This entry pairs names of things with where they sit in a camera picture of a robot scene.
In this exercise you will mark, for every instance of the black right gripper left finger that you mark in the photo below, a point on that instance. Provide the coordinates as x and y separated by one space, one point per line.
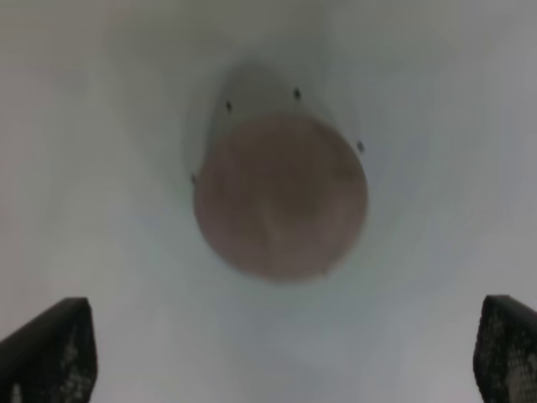
52 358

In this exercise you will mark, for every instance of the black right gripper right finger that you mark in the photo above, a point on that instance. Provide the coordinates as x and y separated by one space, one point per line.
504 358

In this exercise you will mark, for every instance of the pink peach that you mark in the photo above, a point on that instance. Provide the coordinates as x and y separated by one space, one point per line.
282 197

